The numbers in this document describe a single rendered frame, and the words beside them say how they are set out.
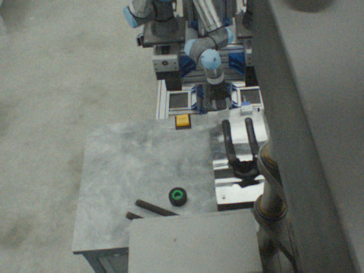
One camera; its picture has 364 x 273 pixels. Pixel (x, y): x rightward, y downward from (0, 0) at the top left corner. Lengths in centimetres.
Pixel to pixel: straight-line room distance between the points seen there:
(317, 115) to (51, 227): 252
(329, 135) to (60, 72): 355
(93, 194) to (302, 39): 149
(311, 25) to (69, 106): 306
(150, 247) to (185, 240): 8
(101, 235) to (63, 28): 299
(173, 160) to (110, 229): 44
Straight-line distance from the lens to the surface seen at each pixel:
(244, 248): 96
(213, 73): 171
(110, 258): 192
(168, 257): 96
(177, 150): 197
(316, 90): 50
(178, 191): 179
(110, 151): 203
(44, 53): 420
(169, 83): 232
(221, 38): 180
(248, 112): 196
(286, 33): 58
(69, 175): 306
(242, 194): 174
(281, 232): 119
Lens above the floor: 235
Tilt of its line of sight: 50 degrees down
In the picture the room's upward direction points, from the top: 8 degrees counter-clockwise
